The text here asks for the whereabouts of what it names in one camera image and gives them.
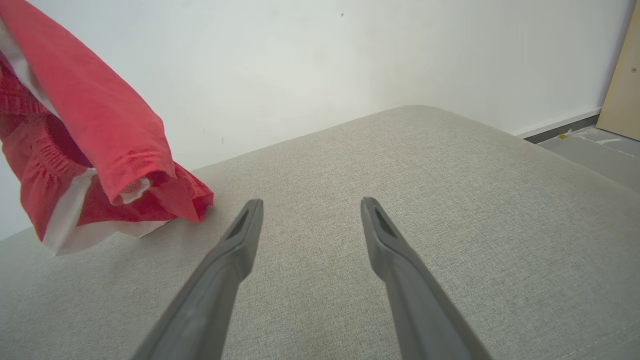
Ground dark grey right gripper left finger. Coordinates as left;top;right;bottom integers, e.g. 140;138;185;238
131;198;264;360

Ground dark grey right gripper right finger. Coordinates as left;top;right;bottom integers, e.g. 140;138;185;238
361;196;493;360

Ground red shorts with white stripe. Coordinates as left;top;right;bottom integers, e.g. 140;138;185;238
0;0;215;257

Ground grey fabric sofa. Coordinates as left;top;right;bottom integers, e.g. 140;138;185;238
0;105;640;360

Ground light wooden board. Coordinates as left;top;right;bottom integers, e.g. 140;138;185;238
596;0;640;142

